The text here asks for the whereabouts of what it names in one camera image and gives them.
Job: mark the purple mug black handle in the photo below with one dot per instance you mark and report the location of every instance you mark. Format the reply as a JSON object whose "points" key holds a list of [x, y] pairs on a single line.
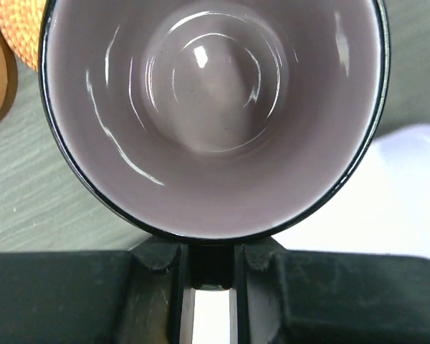
{"points": [[214, 122]]}

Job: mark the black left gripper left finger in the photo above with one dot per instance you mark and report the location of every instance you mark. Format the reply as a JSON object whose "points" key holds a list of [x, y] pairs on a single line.
{"points": [[93, 296]]}

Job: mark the lavender plastic tray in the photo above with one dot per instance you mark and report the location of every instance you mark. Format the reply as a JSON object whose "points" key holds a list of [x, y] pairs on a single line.
{"points": [[383, 209]]}

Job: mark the woven rattan coaster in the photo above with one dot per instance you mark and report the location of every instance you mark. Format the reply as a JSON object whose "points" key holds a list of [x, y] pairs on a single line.
{"points": [[20, 23]]}

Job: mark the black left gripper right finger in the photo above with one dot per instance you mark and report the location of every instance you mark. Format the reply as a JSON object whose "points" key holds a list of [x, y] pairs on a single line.
{"points": [[288, 296]]}

